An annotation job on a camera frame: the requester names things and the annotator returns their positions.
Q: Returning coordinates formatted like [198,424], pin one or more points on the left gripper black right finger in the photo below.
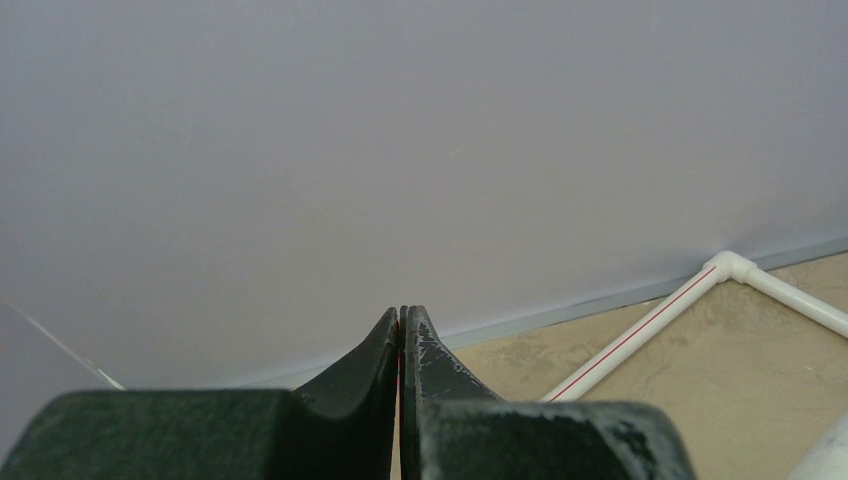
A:
[453,426]

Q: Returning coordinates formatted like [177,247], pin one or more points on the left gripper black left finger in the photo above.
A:
[339,425]

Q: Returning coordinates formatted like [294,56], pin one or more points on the white PVC pipe frame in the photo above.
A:
[751,366]

